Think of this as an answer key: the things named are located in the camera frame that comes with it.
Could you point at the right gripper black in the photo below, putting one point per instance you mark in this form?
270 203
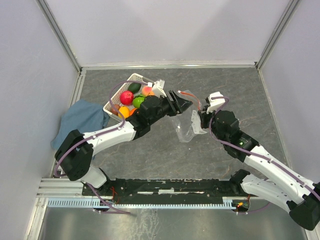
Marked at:
203 116

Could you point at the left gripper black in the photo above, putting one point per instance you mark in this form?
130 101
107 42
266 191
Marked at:
179 104

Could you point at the clear zip top bag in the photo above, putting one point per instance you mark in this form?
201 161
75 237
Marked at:
182 122

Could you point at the green mini watermelon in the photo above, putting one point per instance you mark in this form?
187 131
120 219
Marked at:
137 100

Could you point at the orange fruit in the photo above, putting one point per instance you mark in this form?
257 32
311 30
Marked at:
133 111

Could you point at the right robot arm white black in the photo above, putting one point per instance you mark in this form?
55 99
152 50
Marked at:
294 193

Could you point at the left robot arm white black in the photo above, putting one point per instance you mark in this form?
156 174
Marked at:
76 152

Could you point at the pink yellow peach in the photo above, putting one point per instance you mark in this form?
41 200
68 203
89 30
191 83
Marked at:
147 91

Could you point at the dark green avocado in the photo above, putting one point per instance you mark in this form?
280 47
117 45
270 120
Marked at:
134 87

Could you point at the yellow lemon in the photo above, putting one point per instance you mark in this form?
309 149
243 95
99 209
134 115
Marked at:
125 111

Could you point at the brown kiwi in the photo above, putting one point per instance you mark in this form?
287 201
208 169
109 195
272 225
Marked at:
114 109

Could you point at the white perforated plastic basket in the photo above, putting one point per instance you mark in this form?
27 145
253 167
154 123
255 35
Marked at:
114 99

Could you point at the blue cloth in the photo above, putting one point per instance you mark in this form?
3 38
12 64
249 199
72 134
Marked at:
83 116

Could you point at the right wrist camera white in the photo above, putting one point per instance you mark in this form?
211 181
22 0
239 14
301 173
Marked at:
216 101

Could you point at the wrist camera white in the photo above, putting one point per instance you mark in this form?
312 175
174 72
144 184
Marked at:
157 88
216 101

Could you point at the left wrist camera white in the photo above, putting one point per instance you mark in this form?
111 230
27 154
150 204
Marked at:
157 88

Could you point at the light blue cable duct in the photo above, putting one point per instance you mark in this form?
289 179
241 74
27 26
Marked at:
95 203

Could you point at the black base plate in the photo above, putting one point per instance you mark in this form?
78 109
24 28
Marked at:
170 191

